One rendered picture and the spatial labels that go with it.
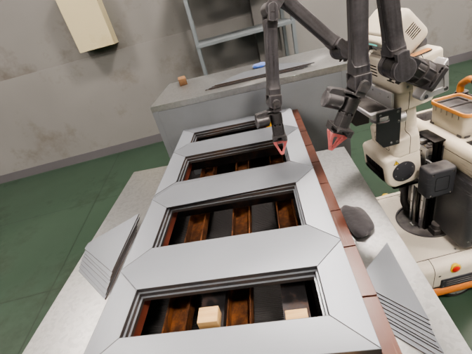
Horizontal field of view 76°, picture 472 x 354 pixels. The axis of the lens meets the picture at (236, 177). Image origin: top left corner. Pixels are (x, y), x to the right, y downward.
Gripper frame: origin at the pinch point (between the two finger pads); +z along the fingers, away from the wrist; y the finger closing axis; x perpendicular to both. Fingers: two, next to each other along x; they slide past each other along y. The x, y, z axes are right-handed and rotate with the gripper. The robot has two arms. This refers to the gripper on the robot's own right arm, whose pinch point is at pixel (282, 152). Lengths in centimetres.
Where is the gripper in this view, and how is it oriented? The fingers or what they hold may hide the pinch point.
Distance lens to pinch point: 149.4
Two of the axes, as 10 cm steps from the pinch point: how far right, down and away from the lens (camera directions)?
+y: -0.8, 3.2, -9.4
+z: 2.1, 9.3, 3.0
